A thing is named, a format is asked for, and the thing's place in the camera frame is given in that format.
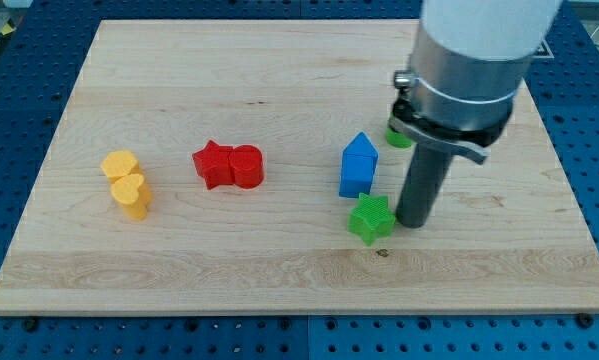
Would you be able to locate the light wooden board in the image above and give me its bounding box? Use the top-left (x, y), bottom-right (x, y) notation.
top-left (0, 20), bottom-right (599, 316)

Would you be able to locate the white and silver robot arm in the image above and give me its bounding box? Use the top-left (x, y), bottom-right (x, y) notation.
top-left (389, 0), bottom-right (562, 164)

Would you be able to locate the yellow hexagon block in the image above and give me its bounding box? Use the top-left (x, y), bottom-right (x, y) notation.
top-left (100, 150), bottom-right (143, 184)

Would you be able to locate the red star block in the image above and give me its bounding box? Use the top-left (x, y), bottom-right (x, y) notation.
top-left (192, 140), bottom-right (233, 190)

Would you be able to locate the green star block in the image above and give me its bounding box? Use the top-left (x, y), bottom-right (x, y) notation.
top-left (347, 193), bottom-right (396, 246)

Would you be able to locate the blue house-shaped block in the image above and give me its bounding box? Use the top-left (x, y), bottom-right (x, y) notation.
top-left (339, 132), bottom-right (379, 198)

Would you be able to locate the green cylinder block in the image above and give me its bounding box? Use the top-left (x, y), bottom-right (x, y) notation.
top-left (385, 124), bottom-right (414, 148)

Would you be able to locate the red cylinder block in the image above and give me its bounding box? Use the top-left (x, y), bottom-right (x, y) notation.
top-left (229, 145), bottom-right (264, 189)

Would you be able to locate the yellow heart block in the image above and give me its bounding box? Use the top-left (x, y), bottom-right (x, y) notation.
top-left (110, 173), bottom-right (153, 220)

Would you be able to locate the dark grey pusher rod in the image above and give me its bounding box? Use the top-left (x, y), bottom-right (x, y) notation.
top-left (396, 145), bottom-right (453, 228)

